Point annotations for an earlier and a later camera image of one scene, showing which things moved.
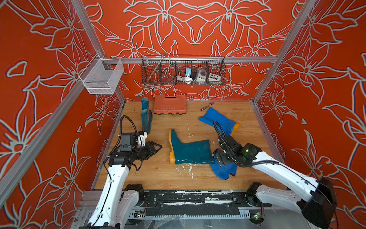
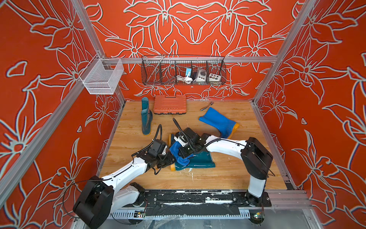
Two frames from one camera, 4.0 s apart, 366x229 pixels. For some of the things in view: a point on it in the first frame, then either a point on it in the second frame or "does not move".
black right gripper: (220, 155) → (183, 154)
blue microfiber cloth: (223, 171) → (174, 149)
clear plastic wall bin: (101, 76) does not move
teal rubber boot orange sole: (147, 116) does not move
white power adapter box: (202, 75) does not move
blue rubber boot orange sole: (228, 126) does not move
